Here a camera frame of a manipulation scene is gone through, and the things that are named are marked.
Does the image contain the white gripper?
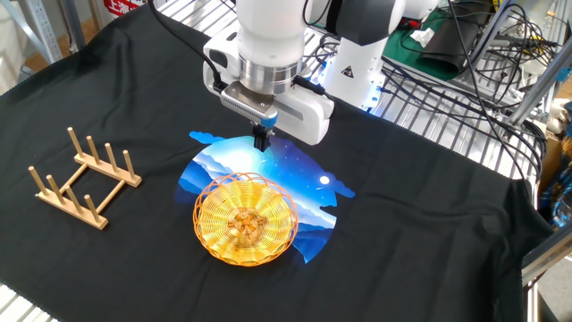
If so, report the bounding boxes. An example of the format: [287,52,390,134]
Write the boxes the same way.
[203,22,335,153]

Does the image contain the orange woven basket dish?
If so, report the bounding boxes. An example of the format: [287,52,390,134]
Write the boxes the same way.
[192,172,299,268]

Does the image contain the wooden peg dish rack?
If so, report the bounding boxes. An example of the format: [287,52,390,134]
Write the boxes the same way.
[27,126,143,232]

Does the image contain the green mat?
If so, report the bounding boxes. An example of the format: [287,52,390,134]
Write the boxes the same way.
[383,8,468,82]

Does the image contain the white crumpled paper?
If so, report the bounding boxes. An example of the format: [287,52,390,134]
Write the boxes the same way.
[408,27,436,48]

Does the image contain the black cloth with blue print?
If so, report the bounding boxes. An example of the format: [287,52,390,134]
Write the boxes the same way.
[0,4,555,322]

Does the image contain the red sign with white text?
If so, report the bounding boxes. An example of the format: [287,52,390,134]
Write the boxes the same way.
[103,0,148,18]

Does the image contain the black rolled pouch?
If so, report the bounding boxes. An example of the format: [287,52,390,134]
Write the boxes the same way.
[417,3,495,76]

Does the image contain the brown cardboard box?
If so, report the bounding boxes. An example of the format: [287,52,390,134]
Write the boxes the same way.
[538,131,565,193]

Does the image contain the white rounded object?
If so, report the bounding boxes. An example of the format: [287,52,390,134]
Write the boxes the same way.
[545,101,572,135]

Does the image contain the blue patterned bag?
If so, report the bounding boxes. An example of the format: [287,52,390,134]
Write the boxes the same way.
[538,165,572,230]

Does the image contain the silver gripper-mounted camera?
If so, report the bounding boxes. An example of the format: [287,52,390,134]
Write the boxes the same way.
[220,80,279,130]

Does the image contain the black looped cable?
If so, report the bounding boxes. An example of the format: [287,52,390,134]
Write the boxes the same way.
[302,26,343,75]

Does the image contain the dark steel post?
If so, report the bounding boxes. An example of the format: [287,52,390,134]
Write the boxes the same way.
[60,0,87,51]

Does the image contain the grey perforated steel frame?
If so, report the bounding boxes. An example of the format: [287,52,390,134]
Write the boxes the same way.
[0,0,63,66]

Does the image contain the black cable tangle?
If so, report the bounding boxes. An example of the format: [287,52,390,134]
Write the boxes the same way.
[379,0,559,182]

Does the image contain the slanted aluminium extrusion post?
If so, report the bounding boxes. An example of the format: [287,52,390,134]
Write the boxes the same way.
[508,42,572,128]

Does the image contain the aluminium frame rail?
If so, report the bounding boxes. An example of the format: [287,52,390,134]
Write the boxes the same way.
[520,225,572,287]

